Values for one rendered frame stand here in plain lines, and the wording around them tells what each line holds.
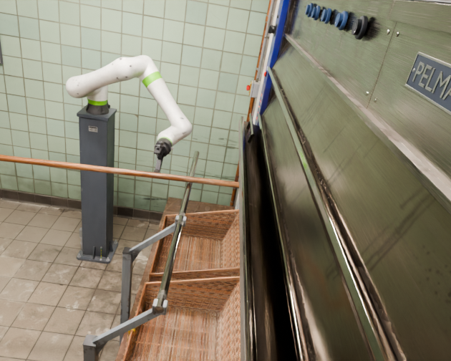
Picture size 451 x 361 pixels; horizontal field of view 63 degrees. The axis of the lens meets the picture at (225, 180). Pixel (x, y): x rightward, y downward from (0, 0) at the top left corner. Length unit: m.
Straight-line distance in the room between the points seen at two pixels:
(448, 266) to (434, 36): 0.32
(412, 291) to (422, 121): 0.24
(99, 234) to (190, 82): 1.38
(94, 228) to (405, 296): 2.66
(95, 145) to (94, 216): 0.59
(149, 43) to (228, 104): 0.75
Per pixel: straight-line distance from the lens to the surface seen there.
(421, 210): 0.57
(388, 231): 0.60
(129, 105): 3.16
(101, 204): 2.86
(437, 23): 0.61
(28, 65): 3.38
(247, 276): 0.96
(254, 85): 2.64
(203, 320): 1.97
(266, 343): 0.88
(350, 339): 0.73
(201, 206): 2.80
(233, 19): 2.93
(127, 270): 1.81
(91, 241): 3.08
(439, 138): 0.56
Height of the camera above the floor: 2.08
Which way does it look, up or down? 28 degrees down
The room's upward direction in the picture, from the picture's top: 10 degrees clockwise
